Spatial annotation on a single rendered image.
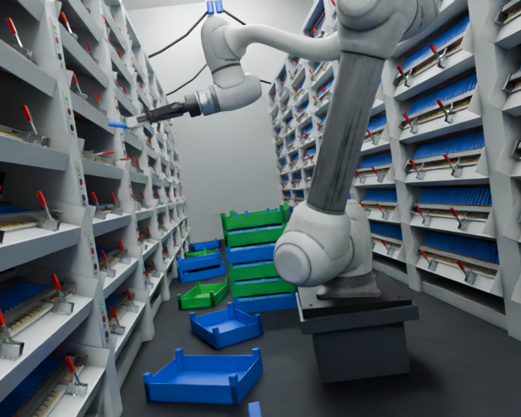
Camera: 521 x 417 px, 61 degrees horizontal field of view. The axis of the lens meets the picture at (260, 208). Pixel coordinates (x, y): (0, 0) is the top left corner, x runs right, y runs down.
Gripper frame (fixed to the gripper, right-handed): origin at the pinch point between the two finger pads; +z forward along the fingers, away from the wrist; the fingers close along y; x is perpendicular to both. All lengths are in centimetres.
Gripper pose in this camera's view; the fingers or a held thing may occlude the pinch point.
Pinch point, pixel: (137, 121)
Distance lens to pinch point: 148.0
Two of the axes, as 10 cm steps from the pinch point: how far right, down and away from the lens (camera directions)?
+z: -9.5, 3.0, -1.1
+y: 1.3, 0.3, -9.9
